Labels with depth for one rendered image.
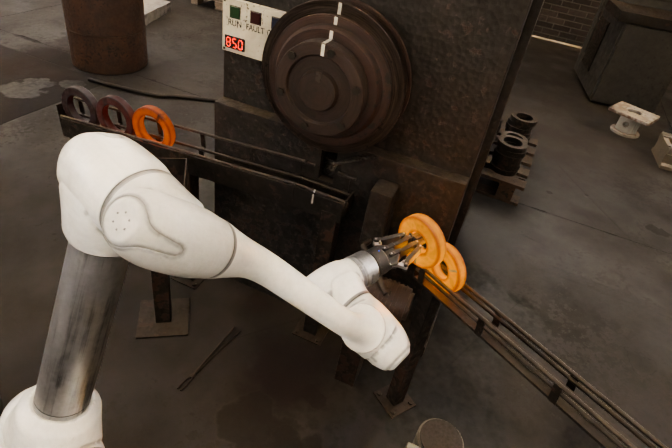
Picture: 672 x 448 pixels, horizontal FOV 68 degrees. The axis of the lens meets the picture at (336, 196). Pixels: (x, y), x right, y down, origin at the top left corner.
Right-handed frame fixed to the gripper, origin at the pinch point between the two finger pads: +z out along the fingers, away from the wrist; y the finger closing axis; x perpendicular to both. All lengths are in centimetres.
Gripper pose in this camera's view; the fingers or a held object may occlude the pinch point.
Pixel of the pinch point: (422, 236)
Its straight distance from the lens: 140.7
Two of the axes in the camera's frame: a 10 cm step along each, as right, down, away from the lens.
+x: 1.0, -8.0, -5.9
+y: 6.4, 5.1, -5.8
